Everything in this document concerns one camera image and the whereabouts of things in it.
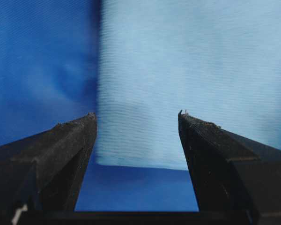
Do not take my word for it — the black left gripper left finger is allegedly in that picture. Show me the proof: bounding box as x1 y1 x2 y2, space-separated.
0 113 97 225

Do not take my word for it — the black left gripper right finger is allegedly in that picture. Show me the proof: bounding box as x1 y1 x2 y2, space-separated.
178 112 281 225

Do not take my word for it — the light blue towel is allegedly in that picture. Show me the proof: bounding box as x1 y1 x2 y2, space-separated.
96 0 281 170

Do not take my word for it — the blue table cloth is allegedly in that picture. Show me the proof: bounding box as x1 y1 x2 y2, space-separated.
0 0 198 211

